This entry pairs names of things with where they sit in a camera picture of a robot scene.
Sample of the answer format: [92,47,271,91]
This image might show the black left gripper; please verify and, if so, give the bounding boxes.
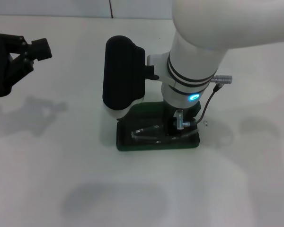
[0,28,53,98]

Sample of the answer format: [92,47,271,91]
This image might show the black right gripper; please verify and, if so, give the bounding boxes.
[164,101,202,138]

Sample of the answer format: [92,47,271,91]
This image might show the clear plastic glasses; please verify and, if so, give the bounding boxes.
[130,124,200,144]

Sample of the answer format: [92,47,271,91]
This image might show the green glasses case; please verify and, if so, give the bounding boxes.
[115,101,201,152]

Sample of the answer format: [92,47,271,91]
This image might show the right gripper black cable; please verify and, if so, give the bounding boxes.
[174,75,233,130]

